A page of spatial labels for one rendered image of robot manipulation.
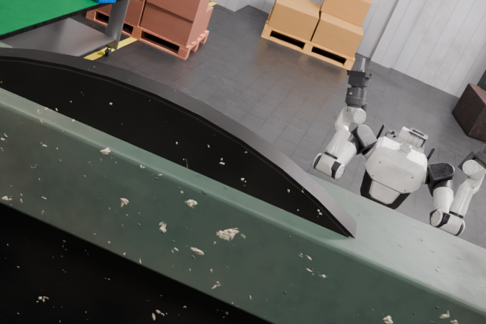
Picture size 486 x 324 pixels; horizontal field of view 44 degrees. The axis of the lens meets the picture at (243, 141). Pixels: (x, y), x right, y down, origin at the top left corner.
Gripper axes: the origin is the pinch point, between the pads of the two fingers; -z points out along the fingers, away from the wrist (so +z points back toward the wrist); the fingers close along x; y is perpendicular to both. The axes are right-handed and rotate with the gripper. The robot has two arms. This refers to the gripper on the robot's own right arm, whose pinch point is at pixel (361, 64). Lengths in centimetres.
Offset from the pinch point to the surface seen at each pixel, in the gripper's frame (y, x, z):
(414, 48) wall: -578, -289, -60
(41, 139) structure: 207, 105, 19
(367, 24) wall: -538, -350, -84
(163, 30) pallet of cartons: -179, -373, -19
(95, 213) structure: 203, 108, 24
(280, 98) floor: -271, -270, 35
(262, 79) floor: -281, -310, 17
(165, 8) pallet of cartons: -173, -366, -42
